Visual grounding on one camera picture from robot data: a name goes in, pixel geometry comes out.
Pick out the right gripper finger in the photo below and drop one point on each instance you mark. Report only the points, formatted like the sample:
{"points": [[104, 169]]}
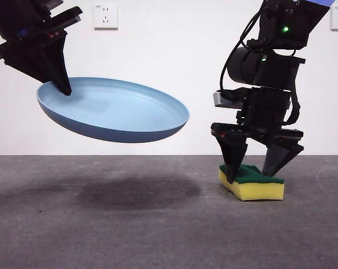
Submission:
{"points": [[233, 157], [278, 159]]}

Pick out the blue round plate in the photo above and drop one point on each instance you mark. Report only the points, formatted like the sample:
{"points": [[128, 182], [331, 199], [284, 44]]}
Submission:
{"points": [[121, 112]]}

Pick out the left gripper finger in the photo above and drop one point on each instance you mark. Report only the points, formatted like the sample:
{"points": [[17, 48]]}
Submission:
{"points": [[31, 65], [59, 67]]}

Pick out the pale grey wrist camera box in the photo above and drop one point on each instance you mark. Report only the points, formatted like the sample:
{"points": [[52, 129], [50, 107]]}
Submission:
{"points": [[220, 99]]}

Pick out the yellow sponge with green pad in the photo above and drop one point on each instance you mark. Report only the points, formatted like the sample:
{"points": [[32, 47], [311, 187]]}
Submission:
{"points": [[261, 192]]}

